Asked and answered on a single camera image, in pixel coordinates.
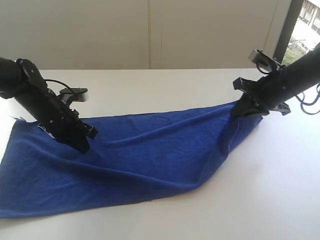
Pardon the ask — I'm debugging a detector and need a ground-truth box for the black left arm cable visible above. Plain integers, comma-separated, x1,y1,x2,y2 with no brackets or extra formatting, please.
44,79,72,93

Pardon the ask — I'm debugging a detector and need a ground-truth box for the blue terry towel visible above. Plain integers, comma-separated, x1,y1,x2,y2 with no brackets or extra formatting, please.
0,102,262,219

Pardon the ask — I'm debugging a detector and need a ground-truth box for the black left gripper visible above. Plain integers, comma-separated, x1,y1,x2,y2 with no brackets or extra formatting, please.
15,87,97,155

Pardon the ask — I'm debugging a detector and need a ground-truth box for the dark window frame post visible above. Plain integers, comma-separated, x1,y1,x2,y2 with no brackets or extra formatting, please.
273,0,304,63

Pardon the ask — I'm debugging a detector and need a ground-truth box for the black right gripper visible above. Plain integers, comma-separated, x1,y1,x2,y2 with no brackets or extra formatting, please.
232,71,292,118

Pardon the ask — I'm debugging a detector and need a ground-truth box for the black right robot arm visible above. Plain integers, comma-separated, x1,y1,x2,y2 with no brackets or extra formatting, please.
230,48,320,118

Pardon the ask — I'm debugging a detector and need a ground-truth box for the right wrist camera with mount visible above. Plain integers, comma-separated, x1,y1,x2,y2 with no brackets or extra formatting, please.
248,49,285,75

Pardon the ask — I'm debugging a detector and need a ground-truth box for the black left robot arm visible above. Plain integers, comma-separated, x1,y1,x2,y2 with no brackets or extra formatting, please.
0,58,98,154

